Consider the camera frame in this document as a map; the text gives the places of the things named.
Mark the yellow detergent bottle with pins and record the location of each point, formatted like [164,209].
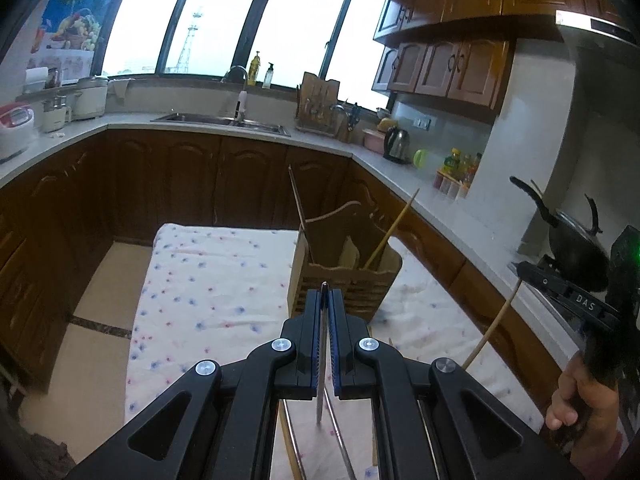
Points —
[254,67]

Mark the dark wooden chopstick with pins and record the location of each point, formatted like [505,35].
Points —
[299,205]

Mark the wall socket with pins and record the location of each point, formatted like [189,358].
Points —
[422,122]

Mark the spice jar rack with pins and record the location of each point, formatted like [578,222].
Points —
[450,187]

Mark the steel electric kettle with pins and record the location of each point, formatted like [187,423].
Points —
[397,145]

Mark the small white appliance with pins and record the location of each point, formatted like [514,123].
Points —
[55,115]

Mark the pink container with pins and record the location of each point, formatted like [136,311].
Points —
[372,140]

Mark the orange sauce bottle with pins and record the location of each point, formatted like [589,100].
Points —
[472,167]

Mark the clear soap dispenser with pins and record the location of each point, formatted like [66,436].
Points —
[268,79]

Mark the steel range hood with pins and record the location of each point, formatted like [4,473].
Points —
[600,22]

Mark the steel sink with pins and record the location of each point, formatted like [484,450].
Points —
[200,118]

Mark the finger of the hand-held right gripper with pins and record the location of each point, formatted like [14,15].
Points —
[570,297]

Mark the floral white tablecloth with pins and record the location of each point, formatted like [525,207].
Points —
[210,300]

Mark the wooden wall cabinets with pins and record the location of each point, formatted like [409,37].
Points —
[450,70]

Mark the wooden cutting board rack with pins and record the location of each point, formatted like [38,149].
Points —
[317,90]

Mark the wooden base cabinets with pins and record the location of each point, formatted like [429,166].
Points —
[175,180]

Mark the grey kitchen countertop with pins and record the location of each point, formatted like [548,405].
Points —
[425,195]

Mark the green cup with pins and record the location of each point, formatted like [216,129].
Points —
[421,158]

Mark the yellow oil bottle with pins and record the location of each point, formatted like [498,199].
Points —
[452,166]

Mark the hanging dish cloth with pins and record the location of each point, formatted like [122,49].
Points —
[121,91]

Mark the white red rice cooker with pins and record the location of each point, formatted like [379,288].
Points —
[15,132]

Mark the kitchen window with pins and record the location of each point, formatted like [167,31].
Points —
[225,25]

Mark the black wok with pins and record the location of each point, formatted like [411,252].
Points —
[575,250]

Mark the wooden utensil holder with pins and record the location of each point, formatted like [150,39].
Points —
[350,285]

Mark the fruit wall poster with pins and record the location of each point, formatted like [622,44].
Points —
[75,20]

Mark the knife block with scissors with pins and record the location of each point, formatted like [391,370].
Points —
[349,125]

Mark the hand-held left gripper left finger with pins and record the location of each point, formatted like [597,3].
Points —
[315,332]

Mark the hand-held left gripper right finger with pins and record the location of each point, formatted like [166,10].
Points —
[336,345]

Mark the person's right hand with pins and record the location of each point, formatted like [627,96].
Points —
[575,410]

